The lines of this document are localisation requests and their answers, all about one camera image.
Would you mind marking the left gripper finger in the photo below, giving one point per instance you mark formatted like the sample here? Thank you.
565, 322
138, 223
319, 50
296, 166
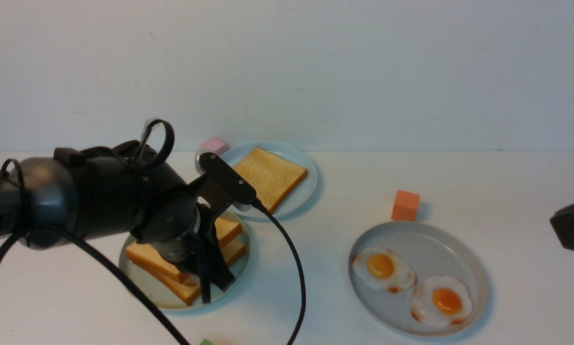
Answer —
204, 276
220, 261

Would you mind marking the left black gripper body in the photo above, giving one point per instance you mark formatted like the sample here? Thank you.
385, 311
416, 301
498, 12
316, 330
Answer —
182, 231

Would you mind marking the sandwich toast slice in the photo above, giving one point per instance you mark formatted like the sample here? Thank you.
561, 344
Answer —
169, 295

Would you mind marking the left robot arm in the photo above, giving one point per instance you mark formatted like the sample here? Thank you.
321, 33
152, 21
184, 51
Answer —
98, 192

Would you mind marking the pale green sandwich plate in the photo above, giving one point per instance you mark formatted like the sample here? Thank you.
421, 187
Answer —
137, 274

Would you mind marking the light blue bread plate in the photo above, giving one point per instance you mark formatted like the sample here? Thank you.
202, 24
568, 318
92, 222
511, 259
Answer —
301, 194

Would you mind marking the pink cube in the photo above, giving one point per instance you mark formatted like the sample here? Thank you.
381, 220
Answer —
215, 145

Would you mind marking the left fried egg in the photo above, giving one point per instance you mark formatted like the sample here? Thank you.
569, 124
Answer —
381, 269

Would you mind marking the orange cube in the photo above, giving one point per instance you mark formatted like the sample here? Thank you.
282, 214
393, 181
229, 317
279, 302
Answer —
406, 206

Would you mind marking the grey plate with eggs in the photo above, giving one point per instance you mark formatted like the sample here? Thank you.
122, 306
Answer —
430, 252

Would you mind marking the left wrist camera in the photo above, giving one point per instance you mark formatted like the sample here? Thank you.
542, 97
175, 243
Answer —
220, 184

